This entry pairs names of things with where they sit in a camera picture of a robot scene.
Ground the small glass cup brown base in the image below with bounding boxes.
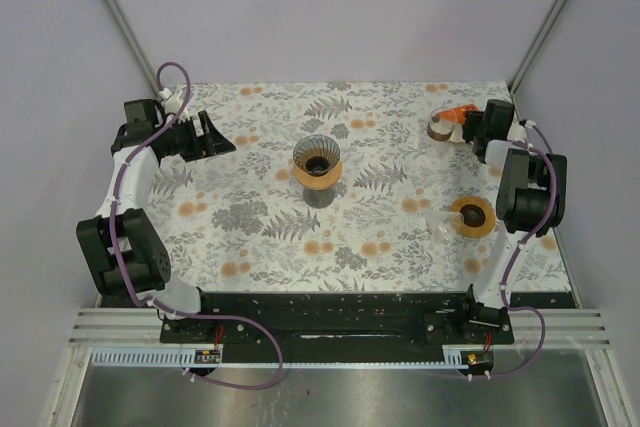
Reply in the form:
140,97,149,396
427,109,456,142

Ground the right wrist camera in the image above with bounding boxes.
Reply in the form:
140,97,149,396
507,120,536,143

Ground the floral patterned tablecloth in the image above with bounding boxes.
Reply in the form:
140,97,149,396
107,80,572,294

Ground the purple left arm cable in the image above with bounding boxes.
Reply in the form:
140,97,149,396
109,61,285,391

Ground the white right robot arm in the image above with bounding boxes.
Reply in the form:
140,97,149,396
454,99,568,343

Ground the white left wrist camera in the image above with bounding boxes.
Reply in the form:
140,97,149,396
159,88,185,115

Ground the orange coffee filter pack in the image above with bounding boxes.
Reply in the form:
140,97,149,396
444,104,479,142

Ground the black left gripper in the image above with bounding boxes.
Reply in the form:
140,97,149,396
160,111,235,162

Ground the glass coffee carafe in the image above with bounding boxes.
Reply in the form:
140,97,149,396
303,187,335,209

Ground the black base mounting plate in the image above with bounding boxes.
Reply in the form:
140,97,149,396
99,290,516,364

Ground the clear glass dripper cone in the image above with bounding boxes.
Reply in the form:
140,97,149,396
292,134,341,177

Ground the aluminium frame rail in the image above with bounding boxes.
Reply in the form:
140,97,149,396
101,0,159,94
508,0,570,96

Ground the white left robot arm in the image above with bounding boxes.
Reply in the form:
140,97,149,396
76,99,236,342

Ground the aluminium frame rail right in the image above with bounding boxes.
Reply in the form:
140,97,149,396
508,0,570,96

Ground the aluminium frame rail left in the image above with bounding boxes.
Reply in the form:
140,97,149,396
101,0,159,94

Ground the white slotted cable duct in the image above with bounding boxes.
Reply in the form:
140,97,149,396
91,347,223,368

